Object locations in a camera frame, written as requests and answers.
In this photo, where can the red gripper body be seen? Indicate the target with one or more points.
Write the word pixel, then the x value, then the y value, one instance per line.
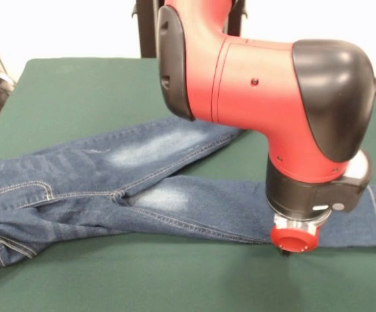
pixel 293 240

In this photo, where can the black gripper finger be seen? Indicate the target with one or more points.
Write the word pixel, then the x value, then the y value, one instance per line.
pixel 284 253

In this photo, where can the blue denim jeans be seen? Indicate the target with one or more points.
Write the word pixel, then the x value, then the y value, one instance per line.
pixel 109 195

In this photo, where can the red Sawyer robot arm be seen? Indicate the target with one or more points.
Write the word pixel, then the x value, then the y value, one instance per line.
pixel 256 91

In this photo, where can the dark green table cloth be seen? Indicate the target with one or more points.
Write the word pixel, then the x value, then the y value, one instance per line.
pixel 77 91

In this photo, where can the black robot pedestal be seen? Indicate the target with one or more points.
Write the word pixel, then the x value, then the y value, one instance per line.
pixel 145 32

